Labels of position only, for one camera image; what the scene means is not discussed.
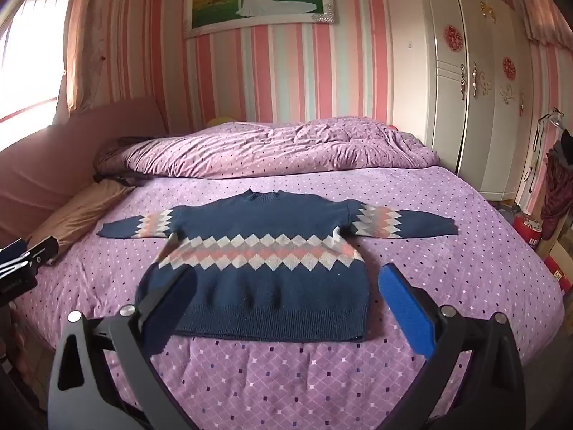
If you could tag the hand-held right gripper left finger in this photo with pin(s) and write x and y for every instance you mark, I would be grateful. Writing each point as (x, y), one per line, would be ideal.
(175, 293)

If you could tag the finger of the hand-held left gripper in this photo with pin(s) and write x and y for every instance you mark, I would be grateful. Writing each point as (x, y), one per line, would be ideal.
(31, 251)

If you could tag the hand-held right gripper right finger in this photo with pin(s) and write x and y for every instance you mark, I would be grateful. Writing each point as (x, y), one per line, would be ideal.
(405, 309)

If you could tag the navy diamond-pattern knit sweater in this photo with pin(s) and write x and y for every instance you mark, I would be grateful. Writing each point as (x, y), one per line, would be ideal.
(268, 268)

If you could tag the bed with purple dotted sheet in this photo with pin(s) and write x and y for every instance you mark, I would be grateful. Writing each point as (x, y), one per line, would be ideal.
(447, 286)

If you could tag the brown pillow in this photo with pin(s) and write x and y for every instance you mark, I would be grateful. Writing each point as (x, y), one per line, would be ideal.
(76, 219)

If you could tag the pink padded headboard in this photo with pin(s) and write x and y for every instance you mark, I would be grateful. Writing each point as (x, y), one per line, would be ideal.
(49, 161)

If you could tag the red fire extinguisher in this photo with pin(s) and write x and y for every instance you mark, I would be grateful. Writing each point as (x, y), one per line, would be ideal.
(528, 233)

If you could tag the cardboard box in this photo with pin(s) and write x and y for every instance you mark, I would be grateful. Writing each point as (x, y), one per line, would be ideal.
(557, 264)

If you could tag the yellow cloth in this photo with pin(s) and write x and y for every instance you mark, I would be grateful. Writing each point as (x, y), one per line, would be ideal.
(219, 122)

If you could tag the purple dotted duvet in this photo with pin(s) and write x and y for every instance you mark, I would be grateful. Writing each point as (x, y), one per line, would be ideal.
(277, 148)

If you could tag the window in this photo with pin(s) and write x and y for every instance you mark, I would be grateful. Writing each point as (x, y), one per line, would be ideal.
(27, 71)

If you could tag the dark red hanging garment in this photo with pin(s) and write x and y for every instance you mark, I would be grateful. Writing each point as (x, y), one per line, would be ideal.
(557, 192)

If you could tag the white wardrobe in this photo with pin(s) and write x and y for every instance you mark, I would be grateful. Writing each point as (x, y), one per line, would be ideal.
(465, 112)

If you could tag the coat stand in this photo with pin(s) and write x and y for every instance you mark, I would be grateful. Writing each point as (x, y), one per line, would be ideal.
(535, 143)

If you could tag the pink striped curtain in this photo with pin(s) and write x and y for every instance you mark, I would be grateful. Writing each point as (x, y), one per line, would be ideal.
(107, 40)

